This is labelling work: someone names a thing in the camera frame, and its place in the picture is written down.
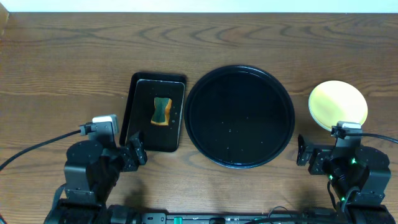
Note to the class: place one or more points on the black round tray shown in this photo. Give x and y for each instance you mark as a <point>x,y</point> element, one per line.
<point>239,116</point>

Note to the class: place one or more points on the orange green scrub sponge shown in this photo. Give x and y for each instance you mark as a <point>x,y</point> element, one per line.
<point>162,107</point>

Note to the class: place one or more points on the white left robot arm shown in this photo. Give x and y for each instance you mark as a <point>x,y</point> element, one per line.
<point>91,171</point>

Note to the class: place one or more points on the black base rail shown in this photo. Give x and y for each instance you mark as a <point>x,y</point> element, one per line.
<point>217,218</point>

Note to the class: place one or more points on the black rectangular tray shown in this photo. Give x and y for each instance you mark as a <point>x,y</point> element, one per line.
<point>145,87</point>

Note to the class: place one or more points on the yellow plate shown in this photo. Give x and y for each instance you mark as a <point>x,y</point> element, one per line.
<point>333,101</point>

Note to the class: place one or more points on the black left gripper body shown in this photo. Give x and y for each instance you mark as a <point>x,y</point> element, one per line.
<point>129,156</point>

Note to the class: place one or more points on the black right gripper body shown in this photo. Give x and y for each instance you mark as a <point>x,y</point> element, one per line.
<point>323,153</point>

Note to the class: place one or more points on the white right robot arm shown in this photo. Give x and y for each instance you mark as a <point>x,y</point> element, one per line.
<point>357,177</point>

